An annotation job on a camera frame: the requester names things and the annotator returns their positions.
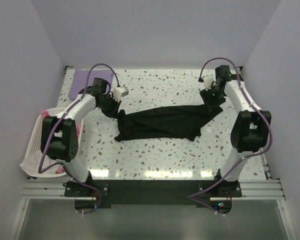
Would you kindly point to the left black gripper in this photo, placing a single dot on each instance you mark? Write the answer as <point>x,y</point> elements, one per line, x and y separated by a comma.
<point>114,112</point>

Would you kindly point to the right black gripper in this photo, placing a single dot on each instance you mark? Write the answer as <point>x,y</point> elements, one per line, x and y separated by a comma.
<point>208,101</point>

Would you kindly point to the black t shirt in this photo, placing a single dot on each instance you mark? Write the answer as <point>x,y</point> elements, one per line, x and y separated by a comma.
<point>175,122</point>

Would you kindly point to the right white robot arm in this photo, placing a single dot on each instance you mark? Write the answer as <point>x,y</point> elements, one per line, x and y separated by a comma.
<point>250,132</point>

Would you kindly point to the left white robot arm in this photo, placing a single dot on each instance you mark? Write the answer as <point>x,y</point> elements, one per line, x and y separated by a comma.
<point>59,137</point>

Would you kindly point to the folded purple t shirt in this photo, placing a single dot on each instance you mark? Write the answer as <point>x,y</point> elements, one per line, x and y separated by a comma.
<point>79,80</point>

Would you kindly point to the pink t shirt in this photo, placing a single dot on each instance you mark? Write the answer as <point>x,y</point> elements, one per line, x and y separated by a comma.
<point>56,169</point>

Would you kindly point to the white t shirt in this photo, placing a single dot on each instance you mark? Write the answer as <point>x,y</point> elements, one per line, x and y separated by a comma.
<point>30,164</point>

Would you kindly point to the white laundry basket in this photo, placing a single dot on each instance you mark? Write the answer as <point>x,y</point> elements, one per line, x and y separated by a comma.
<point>35,145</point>

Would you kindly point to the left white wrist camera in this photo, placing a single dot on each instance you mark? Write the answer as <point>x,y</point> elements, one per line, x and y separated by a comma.
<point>119,92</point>

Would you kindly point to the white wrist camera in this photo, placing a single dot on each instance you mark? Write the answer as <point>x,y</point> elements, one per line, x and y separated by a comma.
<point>119,92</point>
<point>208,81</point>

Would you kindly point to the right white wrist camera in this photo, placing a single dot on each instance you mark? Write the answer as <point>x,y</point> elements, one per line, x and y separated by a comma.
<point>208,81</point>

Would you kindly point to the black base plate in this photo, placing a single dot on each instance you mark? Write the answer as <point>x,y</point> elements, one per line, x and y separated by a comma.
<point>103,194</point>

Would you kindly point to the aluminium frame rail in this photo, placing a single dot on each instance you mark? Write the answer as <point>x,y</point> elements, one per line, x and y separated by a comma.
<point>52,189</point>

